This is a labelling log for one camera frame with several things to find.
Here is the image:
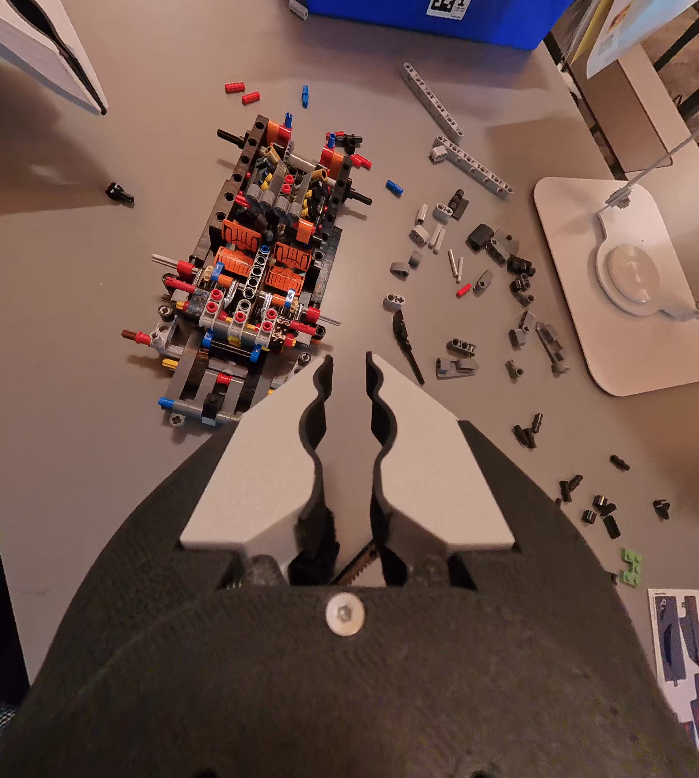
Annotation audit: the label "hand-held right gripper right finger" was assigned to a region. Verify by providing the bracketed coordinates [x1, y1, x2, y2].
[364, 351, 516, 577]

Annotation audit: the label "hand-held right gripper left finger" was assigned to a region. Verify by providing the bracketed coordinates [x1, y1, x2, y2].
[178, 354, 343, 578]

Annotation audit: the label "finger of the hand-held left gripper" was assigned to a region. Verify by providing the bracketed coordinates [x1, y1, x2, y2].
[34, 0, 110, 116]
[0, 0, 106, 116]

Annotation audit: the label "black lego gear rack assembly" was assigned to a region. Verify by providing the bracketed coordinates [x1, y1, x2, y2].
[332, 540, 381, 586]

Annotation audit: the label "partly built lego car chassis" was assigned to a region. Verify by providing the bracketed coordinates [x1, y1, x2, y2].
[121, 112, 374, 430]

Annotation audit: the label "black lego lever with axle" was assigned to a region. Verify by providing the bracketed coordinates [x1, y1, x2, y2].
[391, 309, 427, 386]

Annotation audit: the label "scattered small black lego pieces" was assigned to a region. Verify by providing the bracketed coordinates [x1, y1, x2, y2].
[510, 412, 672, 542]

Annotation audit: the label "grey lego connector assembly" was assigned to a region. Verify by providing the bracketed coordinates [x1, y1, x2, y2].
[534, 321, 571, 375]

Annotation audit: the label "scattered grey lego pieces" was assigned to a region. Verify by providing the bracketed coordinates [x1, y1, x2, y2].
[383, 188, 537, 380]

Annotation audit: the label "lego sticker sheet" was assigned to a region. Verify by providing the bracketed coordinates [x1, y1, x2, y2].
[647, 586, 699, 777]

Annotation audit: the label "long grey lego beam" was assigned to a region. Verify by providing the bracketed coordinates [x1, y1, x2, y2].
[428, 134, 514, 201]
[402, 62, 465, 145]

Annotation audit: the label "white desk stand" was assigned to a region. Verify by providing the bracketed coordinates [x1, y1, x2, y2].
[533, 100, 699, 398]

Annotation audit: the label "blue tagged plastic bin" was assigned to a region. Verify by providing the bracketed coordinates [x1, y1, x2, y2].
[306, 0, 576, 51]

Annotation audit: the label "tan side table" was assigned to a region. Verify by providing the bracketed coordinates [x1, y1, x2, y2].
[559, 45, 681, 180]

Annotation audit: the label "paper instruction booklet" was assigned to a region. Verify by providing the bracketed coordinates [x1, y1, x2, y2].
[585, 0, 699, 80]

